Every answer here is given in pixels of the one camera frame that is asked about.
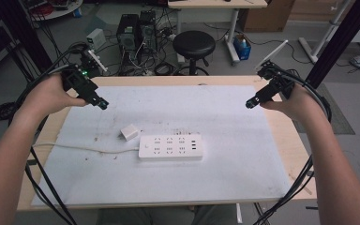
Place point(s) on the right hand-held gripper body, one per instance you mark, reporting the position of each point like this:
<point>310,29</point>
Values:
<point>275,84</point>

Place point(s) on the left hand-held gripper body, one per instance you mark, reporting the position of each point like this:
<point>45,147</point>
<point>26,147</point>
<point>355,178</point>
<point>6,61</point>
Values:
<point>78,82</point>

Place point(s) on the person's right hand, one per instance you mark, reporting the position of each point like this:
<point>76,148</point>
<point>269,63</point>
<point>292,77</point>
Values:
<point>293,104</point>

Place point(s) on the person's left hand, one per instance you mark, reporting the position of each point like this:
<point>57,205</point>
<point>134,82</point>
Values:
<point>50,95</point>

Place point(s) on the white charger adapter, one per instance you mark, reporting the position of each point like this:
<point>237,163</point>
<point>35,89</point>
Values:
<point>129,132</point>

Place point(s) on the white power supply box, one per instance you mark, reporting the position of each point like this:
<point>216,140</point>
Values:
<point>95,38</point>

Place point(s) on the wooden table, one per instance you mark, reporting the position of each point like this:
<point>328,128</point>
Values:
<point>289,137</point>

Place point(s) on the white table mat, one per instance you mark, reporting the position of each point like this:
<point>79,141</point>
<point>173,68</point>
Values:
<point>225,150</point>

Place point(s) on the black computer tower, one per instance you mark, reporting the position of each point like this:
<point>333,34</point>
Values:
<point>147,29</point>
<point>127,37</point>

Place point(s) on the cardboard box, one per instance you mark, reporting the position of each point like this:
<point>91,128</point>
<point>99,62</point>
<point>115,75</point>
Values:
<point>267,15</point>

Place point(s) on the white metal stand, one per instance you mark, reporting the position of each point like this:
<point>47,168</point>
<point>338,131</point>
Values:
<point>323,34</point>

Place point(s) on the round white table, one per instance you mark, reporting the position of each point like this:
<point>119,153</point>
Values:
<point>56,7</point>

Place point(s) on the white power strip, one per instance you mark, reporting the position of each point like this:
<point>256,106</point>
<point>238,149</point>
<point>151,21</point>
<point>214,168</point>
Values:
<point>170,146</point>

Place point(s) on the black round stool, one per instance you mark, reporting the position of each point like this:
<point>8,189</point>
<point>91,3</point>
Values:
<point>193,45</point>

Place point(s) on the white-legged wooden desk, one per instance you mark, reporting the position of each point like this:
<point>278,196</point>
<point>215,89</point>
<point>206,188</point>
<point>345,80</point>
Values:
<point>218,3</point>

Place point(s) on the black metal frame post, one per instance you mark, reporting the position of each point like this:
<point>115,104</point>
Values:
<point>340,37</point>

